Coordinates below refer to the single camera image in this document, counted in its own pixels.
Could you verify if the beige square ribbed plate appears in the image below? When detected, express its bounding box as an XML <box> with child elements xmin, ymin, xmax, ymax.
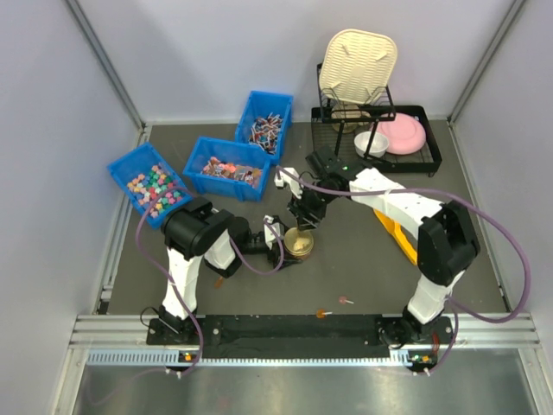
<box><xmin>319</xmin><ymin>29</ymin><xmax>397</xmax><ymax>105</ymax></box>

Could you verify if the yellow plastic scoop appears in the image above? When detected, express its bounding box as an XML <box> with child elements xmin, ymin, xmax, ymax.
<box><xmin>373</xmin><ymin>209</ymin><xmax>417</xmax><ymax>265</ymax></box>

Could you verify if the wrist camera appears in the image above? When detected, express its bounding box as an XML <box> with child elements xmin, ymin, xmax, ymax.
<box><xmin>274</xmin><ymin>166</ymin><xmax>303</xmax><ymax>200</ymax></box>
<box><xmin>263</xmin><ymin>215</ymin><xmax>283</xmax><ymax>253</ymax></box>

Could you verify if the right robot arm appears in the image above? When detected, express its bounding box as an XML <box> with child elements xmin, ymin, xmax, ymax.
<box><xmin>274</xmin><ymin>147</ymin><xmax>480</xmax><ymax>346</ymax></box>

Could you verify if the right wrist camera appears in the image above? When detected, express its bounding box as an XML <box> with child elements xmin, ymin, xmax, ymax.
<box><xmin>274</xmin><ymin>166</ymin><xmax>303</xmax><ymax>200</ymax></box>

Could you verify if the blue candy bin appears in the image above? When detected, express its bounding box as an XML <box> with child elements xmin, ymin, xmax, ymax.
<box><xmin>234</xmin><ymin>91</ymin><xmax>293</xmax><ymax>165</ymax></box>
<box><xmin>107</xmin><ymin>143</ymin><xmax>192</xmax><ymax>229</ymax></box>
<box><xmin>183</xmin><ymin>137</ymin><xmax>270</xmax><ymax>201</ymax></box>

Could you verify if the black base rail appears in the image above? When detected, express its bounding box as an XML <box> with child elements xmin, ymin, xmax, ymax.
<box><xmin>199</xmin><ymin>315</ymin><xmax>413</xmax><ymax>360</ymax></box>

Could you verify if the purple cable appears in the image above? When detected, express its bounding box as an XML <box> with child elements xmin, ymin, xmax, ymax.
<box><xmin>276</xmin><ymin>166</ymin><xmax>533</xmax><ymax>375</ymax></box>
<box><xmin>135</xmin><ymin>188</ymin><xmax>286</xmax><ymax>377</ymax></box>

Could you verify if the black wire dish rack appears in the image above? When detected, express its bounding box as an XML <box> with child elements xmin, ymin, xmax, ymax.
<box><xmin>311</xmin><ymin>86</ymin><xmax>442</xmax><ymax>176</ymax></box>

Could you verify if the spilled orange lollipop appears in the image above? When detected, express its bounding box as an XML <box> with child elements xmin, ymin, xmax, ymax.
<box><xmin>315</xmin><ymin>309</ymin><xmax>333</xmax><ymax>319</ymax></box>

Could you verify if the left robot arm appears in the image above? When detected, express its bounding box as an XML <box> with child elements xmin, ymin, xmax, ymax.
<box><xmin>158</xmin><ymin>198</ymin><xmax>300</xmax><ymax>335</ymax></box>

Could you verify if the gold round lid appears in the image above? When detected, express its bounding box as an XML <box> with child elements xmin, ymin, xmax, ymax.
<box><xmin>283</xmin><ymin>227</ymin><xmax>315</xmax><ymax>251</ymax></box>

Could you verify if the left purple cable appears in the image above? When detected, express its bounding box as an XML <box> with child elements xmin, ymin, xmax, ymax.
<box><xmin>135</xmin><ymin>188</ymin><xmax>286</xmax><ymax>377</ymax></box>

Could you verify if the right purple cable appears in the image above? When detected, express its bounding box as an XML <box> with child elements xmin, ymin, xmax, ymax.
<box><xmin>276</xmin><ymin>166</ymin><xmax>533</xmax><ymax>375</ymax></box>

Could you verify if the clear round container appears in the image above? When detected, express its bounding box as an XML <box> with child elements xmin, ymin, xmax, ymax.
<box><xmin>285</xmin><ymin>249</ymin><xmax>313</xmax><ymax>261</ymax></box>

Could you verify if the pink round plate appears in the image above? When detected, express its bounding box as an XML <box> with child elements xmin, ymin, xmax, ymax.
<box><xmin>377</xmin><ymin>112</ymin><xmax>426</xmax><ymax>156</ymax></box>

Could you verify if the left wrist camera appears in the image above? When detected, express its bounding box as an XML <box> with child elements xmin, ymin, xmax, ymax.
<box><xmin>263</xmin><ymin>215</ymin><xmax>283</xmax><ymax>253</ymax></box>

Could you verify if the white small bowl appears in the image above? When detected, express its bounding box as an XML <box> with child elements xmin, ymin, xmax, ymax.
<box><xmin>353</xmin><ymin>131</ymin><xmax>389</xmax><ymax>157</ymax></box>

